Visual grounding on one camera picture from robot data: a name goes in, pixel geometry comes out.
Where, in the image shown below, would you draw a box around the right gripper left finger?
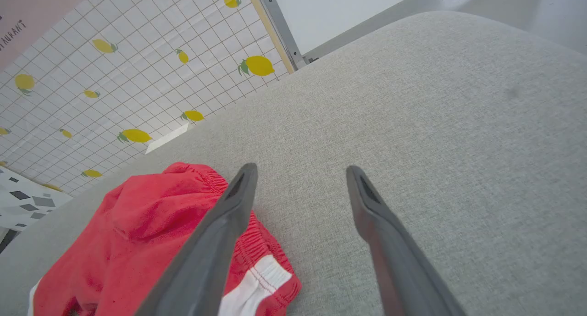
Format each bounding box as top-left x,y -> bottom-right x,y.
135,163 -> 258,316

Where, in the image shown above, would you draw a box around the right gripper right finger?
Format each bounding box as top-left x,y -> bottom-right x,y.
346,165 -> 466,316

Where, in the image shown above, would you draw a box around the red shorts with white stripes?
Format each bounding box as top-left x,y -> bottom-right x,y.
28,161 -> 302,316

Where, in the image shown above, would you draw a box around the terrazzo print panel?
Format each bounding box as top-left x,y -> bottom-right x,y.
0,166 -> 74,253

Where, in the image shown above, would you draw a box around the lemon print grid panel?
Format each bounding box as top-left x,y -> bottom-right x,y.
0,0 -> 295,197

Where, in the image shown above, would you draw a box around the pink poster panel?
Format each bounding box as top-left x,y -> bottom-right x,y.
0,0 -> 99,71

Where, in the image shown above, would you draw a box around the white board with metal frame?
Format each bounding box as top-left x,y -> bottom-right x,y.
255,0 -> 319,71

